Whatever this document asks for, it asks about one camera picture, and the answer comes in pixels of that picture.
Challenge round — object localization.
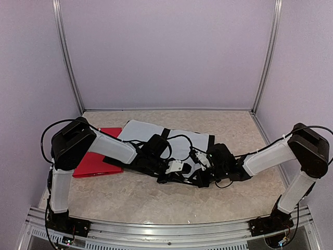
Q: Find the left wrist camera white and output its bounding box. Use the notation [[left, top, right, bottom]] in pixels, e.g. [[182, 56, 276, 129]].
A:
[[165, 160, 184, 174]]

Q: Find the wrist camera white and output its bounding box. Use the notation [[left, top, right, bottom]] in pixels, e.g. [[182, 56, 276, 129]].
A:
[[190, 149, 211, 171], [165, 160, 184, 174]]

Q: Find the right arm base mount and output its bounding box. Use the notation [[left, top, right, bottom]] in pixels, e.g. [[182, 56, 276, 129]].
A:
[[248, 215, 294, 236]]

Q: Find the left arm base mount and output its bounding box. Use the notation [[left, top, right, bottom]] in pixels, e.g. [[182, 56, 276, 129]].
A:
[[46, 211, 91, 238]]

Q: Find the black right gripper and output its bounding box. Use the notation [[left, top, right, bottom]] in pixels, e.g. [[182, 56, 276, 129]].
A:
[[189, 166, 227, 190]]

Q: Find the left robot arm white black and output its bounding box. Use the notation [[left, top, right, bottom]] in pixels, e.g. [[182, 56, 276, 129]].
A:
[[48, 117, 191, 232]]

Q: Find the white paper sheet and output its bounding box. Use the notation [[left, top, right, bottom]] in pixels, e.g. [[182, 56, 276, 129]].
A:
[[168, 130, 209, 178]]

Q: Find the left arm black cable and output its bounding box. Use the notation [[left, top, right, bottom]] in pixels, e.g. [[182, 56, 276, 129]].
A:
[[40, 119, 81, 164]]

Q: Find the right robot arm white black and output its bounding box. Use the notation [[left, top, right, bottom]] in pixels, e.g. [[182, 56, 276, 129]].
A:
[[190, 123, 332, 231]]

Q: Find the aluminium frame rail back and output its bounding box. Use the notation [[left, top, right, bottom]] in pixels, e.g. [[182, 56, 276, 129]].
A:
[[84, 108, 252, 113]]

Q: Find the red clip file folder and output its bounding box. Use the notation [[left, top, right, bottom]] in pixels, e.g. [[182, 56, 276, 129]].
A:
[[72, 127, 124, 179]]

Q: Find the aluminium frame post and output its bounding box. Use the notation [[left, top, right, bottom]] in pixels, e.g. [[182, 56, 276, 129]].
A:
[[251, 0, 283, 116], [52, 0, 85, 115]]

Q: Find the aluminium frame post left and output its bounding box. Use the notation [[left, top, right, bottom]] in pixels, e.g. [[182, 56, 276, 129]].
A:
[[52, 0, 85, 115]]

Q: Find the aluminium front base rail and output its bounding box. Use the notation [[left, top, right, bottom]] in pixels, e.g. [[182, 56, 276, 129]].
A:
[[18, 207, 321, 250]]

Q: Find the black clip file folder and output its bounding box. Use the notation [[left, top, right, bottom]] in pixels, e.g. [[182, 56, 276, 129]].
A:
[[103, 127, 235, 188]]

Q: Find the aluminium frame post right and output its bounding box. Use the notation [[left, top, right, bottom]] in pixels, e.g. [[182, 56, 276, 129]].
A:
[[251, 0, 283, 116]]

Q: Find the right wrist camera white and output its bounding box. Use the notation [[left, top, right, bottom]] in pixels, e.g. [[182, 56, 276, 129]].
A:
[[190, 149, 211, 171]]

